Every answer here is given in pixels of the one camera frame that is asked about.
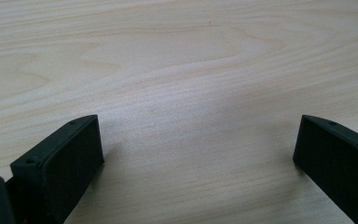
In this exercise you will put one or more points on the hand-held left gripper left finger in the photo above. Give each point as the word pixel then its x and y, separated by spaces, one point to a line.
pixel 59 168

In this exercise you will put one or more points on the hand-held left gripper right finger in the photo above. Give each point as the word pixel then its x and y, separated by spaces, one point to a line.
pixel 338 165

